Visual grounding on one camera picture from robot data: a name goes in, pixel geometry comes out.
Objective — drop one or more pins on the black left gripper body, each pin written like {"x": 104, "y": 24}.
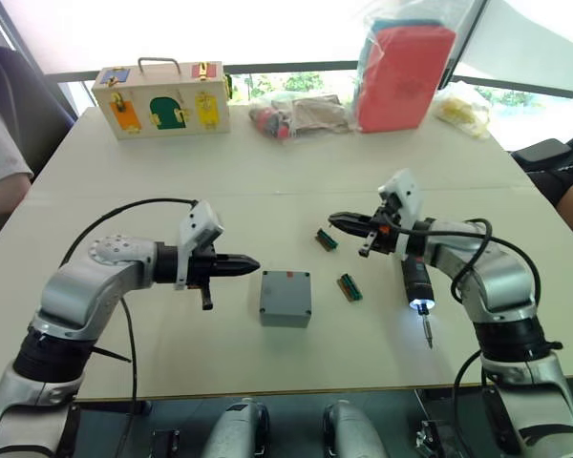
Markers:
{"x": 201, "y": 272}

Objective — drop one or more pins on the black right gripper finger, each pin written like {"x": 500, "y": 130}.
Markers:
{"x": 347, "y": 217}
{"x": 353, "y": 229}

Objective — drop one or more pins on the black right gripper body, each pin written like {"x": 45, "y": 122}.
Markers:
{"x": 384, "y": 234}

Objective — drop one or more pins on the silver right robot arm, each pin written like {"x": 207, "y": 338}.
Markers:
{"x": 501, "y": 286}

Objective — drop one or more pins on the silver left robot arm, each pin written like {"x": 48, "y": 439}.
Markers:
{"x": 76, "y": 291}

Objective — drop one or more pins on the black electric screwdriver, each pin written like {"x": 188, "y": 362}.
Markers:
{"x": 416, "y": 281}

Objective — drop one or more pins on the grey plastic junction box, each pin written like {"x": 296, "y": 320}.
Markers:
{"x": 285, "y": 320}

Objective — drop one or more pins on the wooden lock box coloured doors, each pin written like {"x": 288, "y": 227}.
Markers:
{"x": 164, "y": 102}

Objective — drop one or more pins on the green terminal block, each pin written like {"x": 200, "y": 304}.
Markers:
{"x": 349, "y": 287}
{"x": 326, "y": 239}

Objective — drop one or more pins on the clear bag brown red items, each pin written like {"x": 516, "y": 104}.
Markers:
{"x": 305, "y": 114}

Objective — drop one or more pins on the red foam block in bag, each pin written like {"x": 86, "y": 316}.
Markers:
{"x": 396, "y": 81}

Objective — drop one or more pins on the clear bag yellow items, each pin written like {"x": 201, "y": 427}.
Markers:
{"x": 463, "y": 112}

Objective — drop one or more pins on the silver rounded robot housing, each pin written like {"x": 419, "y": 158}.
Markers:
{"x": 351, "y": 429}
{"x": 234, "y": 429}

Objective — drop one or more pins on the black office chair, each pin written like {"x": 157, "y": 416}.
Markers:
{"x": 542, "y": 151}

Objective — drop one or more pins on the dark blue chair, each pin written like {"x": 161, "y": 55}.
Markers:
{"x": 24, "y": 95}

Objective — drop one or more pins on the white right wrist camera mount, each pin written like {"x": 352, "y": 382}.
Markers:
{"x": 406, "y": 193}

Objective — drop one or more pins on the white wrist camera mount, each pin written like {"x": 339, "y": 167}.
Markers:
{"x": 406, "y": 193}
{"x": 198, "y": 224}

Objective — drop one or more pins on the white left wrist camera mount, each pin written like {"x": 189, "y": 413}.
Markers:
{"x": 198, "y": 224}

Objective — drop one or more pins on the black window rail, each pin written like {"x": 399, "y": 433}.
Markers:
{"x": 291, "y": 67}

